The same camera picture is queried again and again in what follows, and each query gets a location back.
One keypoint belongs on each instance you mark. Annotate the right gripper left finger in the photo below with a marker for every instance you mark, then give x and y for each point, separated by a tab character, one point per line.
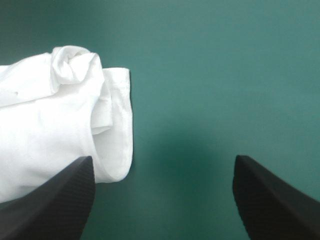
57	207

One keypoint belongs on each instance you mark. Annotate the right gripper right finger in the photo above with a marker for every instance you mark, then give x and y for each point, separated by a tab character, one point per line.
270	205

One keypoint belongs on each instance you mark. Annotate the white T-shirt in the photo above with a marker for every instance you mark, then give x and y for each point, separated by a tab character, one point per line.
50	120

